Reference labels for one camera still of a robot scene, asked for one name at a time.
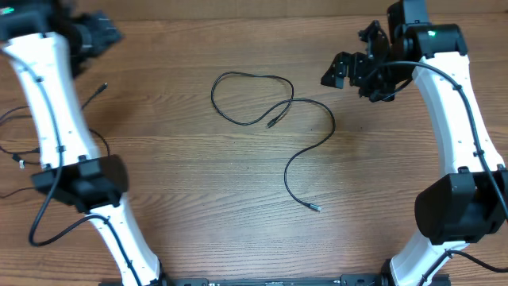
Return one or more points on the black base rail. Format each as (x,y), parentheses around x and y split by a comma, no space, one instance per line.
(274,281)

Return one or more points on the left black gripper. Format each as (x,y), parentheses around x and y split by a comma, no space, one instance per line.
(100,30)

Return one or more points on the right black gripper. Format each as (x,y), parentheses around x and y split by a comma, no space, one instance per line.
(355,64)

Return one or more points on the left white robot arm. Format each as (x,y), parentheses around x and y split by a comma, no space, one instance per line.
(47,45)

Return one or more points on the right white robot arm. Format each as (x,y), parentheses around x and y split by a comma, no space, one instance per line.
(469,200)

